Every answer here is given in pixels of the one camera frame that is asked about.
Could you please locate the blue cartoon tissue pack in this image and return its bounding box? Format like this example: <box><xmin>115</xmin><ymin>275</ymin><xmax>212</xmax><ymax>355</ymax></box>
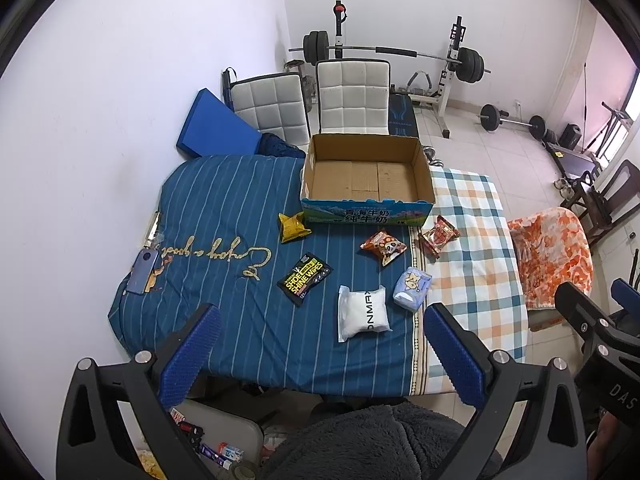
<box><xmin>393</xmin><ymin>266</ymin><xmax>433</xmax><ymax>312</ymax></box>

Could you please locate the white wipes pack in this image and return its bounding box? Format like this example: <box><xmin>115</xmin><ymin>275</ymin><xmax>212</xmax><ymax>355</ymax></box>
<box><xmin>337</xmin><ymin>286</ymin><xmax>390</xmax><ymax>344</ymax></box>

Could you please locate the orange panda snack bag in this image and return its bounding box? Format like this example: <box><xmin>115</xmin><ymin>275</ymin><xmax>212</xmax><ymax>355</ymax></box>
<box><xmin>360</xmin><ymin>231</ymin><xmax>407</xmax><ymax>266</ymax></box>

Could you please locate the black shoe shine wipes pack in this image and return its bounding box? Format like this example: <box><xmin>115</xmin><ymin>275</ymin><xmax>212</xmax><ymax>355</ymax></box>
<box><xmin>277</xmin><ymin>252</ymin><xmax>333</xmax><ymax>307</ymax></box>

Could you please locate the orange floral blanket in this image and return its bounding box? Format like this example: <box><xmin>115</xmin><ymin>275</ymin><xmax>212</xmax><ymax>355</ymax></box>
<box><xmin>508</xmin><ymin>207</ymin><xmax>594</xmax><ymax>311</ymax></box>

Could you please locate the dark wooden chair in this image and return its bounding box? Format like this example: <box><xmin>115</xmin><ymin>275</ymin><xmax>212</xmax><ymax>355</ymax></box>
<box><xmin>564</xmin><ymin>159</ymin><xmax>639</xmax><ymax>249</ymax></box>

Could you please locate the plaid bed sheet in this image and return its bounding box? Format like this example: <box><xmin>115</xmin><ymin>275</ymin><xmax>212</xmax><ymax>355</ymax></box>
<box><xmin>408</xmin><ymin>167</ymin><xmax>528</xmax><ymax>396</ymax></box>

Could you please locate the dark fuzzy garment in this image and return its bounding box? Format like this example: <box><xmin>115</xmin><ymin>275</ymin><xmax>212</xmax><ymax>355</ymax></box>
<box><xmin>257</xmin><ymin>401</ymin><xmax>464</xmax><ymax>479</ymax></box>

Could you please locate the red snack bag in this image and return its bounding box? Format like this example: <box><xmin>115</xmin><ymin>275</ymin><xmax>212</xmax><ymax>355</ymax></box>
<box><xmin>419</xmin><ymin>214</ymin><xmax>460</xmax><ymax>259</ymax></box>

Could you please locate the blue smartphone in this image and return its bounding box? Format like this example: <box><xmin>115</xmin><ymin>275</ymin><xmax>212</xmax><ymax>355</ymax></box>
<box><xmin>126</xmin><ymin>248</ymin><xmax>160</xmax><ymax>295</ymax></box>

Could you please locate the dumbbell bar on floor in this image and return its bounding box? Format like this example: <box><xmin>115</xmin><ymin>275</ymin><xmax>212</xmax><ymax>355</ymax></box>
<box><xmin>478</xmin><ymin>104</ymin><xmax>547</xmax><ymax>140</ymax></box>

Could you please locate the white weight bench rack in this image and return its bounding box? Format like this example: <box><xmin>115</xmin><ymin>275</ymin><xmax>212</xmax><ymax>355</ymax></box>
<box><xmin>407</xmin><ymin>15</ymin><xmax>465</xmax><ymax>139</ymax></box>

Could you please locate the black weight bench pad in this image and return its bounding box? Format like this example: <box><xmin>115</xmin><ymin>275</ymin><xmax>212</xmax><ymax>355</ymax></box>
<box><xmin>388</xmin><ymin>93</ymin><xmax>419</xmax><ymax>138</ymax></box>

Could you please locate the open cardboard box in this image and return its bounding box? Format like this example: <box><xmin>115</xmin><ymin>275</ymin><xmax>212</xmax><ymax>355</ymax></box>
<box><xmin>299</xmin><ymin>133</ymin><xmax>436</xmax><ymax>226</ymax></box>

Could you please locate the yellow snack packet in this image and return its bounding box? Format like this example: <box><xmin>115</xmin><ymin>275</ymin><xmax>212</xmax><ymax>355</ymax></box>
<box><xmin>278</xmin><ymin>211</ymin><xmax>312</xmax><ymax>244</ymax></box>

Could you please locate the right white padded chair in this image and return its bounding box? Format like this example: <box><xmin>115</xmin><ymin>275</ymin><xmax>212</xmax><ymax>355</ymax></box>
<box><xmin>316</xmin><ymin>58</ymin><xmax>390</xmax><ymax>134</ymax></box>

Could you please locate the white padded chair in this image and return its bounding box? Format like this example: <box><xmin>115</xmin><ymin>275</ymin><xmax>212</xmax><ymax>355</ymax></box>
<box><xmin>316</xmin><ymin>58</ymin><xmax>390</xmax><ymax>134</ymax></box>
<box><xmin>230</xmin><ymin>72</ymin><xmax>311</xmax><ymax>152</ymax></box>

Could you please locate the blue foam mat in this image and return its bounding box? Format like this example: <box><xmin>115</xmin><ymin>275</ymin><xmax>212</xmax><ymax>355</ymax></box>
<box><xmin>176</xmin><ymin>88</ymin><xmax>260</xmax><ymax>158</ymax></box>

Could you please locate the dark blue crumpled cloth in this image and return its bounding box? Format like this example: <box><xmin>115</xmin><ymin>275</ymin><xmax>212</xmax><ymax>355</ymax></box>
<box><xmin>255</xmin><ymin>132</ymin><xmax>306</xmax><ymax>159</ymax></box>

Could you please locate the left white padded chair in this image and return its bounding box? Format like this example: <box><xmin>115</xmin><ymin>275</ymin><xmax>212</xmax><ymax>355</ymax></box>
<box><xmin>230</xmin><ymin>72</ymin><xmax>311</xmax><ymax>152</ymax></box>

